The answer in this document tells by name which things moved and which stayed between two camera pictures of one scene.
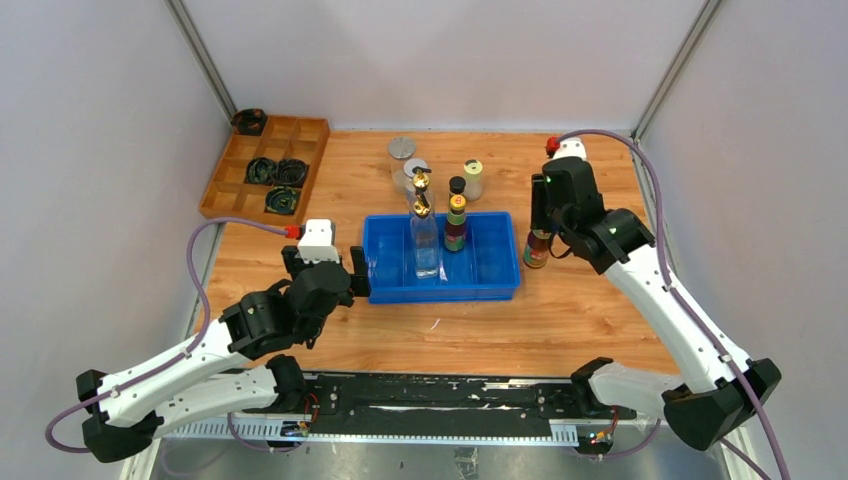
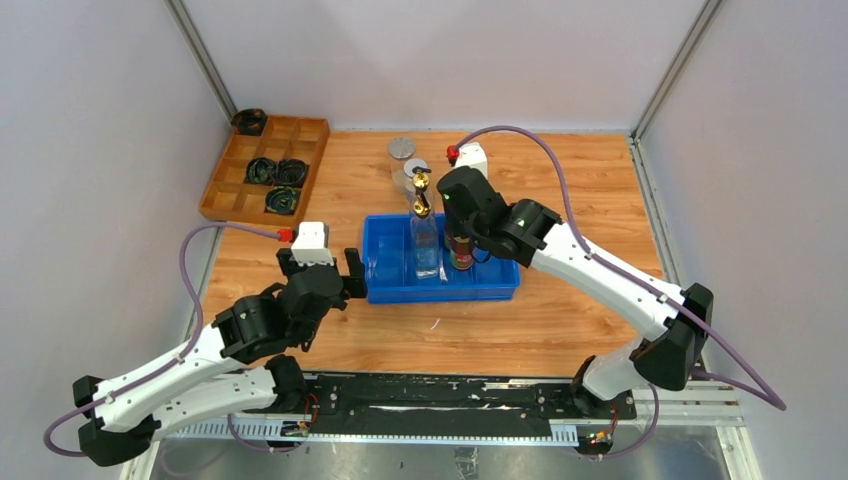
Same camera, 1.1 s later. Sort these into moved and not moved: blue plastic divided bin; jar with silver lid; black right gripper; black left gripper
Moved: black right gripper
Not moved: black left gripper; jar with silver lid; blue plastic divided bin
